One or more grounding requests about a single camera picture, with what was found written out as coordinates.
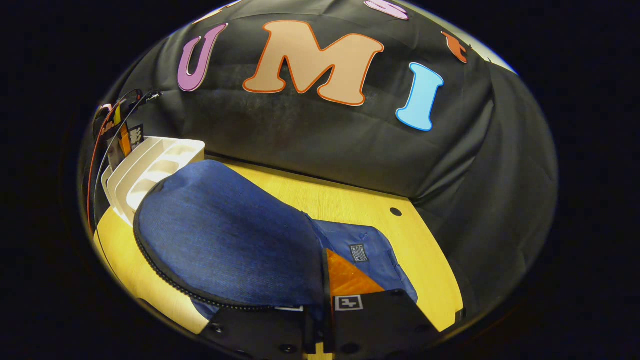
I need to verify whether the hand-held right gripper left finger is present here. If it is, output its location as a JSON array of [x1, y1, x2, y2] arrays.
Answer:
[[199, 305, 317, 360]]

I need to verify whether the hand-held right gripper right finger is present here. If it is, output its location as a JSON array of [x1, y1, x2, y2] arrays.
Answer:
[[324, 248, 442, 360]]

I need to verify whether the grey and black book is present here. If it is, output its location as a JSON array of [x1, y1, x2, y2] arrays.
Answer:
[[106, 123, 146, 172]]

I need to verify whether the white bookshelf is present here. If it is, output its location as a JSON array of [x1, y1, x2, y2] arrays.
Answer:
[[101, 136, 206, 227]]

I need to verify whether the blue schoolbag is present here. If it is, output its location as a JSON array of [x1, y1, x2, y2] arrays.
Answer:
[[132, 160, 419, 321]]

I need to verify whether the black backdrop cloth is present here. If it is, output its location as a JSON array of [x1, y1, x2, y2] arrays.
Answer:
[[80, 0, 558, 321]]

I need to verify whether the red cable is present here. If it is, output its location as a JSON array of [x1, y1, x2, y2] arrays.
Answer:
[[87, 100, 126, 236]]

